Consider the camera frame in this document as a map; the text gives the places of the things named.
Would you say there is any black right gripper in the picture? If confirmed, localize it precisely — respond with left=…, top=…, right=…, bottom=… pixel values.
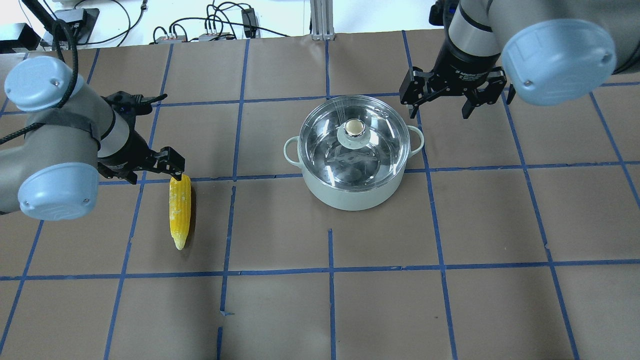
left=398, top=47, right=507, bottom=119

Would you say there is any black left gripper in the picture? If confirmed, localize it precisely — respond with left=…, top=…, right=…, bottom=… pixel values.
left=98, top=130, right=186, bottom=185

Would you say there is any yellow corn cob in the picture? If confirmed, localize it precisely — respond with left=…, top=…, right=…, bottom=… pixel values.
left=168, top=174, right=192, bottom=251

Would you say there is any glass pot lid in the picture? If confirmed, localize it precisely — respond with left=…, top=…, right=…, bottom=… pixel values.
left=297, top=95, right=416, bottom=192

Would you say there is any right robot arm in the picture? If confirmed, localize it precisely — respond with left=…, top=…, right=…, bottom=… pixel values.
left=398, top=0, right=640, bottom=119

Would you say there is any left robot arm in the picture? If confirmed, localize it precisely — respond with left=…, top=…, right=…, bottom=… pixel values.
left=0, top=55, right=185, bottom=221

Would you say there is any aluminium frame post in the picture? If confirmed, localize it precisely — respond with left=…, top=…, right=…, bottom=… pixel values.
left=310, top=0, right=336, bottom=41

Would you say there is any black camera stand base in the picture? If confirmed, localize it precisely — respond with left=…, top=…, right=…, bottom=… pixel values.
left=36, top=7, right=100, bottom=47

